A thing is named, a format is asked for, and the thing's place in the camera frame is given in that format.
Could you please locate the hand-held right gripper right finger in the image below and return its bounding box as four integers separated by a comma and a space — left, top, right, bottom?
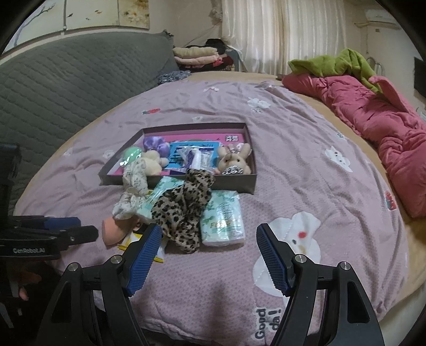
256, 224, 382, 346

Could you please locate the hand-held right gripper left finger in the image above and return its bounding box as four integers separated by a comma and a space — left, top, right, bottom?
43, 224, 163, 346

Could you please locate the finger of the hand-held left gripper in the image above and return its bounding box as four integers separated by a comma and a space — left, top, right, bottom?
43, 225, 99, 248
10, 216, 81, 232

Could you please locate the yellow packet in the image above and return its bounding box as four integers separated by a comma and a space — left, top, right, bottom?
116, 228, 167, 264

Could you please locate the orange makeup sponge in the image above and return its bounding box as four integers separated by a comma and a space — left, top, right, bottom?
103, 216, 134, 250

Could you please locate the leopard print scrunchie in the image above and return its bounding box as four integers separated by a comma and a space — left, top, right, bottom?
151, 168, 216, 255

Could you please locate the green tissue pack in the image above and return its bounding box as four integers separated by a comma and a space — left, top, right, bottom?
200, 190, 247, 247
139, 176, 187, 224

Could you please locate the floral scrunchie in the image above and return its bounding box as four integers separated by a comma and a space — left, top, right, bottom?
112, 158, 154, 221

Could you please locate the brown cardboard box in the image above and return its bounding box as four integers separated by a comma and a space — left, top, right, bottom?
97, 122, 259, 194

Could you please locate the green ball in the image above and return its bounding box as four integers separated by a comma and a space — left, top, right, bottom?
120, 147, 144, 167

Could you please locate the white plush with purple cap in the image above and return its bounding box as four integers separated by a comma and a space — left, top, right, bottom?
143, 136, 170, 176

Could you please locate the beige plush bunny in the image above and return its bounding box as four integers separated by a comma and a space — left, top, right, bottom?
215, 142, 253, 177

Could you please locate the purple and white packet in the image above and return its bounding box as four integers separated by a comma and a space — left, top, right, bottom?
168, 143, 215, 175

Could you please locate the person's left hand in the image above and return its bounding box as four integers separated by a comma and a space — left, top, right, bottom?
11, 264, 47, 302

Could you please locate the purple printed blanket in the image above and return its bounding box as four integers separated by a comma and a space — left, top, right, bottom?
13, 76, 411, 341

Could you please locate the grey quilted headboard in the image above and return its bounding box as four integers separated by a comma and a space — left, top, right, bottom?
0, 31, 182, 213

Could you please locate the pink quilt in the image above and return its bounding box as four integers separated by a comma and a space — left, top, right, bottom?
282, 74, 426, 218

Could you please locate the blue patterned cloth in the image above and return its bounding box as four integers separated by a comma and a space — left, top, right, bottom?
157, 71, 190, 84

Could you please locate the green blanket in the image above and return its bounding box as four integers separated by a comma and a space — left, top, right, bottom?
288, 48, 383, 95

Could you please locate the stack of folded clothes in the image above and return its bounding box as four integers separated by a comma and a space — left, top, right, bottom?
172, 38, 234, 70

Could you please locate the cream window curtain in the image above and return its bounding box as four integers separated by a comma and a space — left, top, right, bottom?
220, 0, 353, 75

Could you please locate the black television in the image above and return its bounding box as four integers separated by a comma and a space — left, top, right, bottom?
413, 56, 426, 92

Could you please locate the white air conditioner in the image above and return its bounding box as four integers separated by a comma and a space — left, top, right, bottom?
364, 8, 403, 23

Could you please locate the branch print wall panel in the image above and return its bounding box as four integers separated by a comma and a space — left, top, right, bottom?
13, 0, 65, 39

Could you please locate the flower print wall panel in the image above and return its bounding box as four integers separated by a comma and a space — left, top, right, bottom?
63, 0, 150, 30

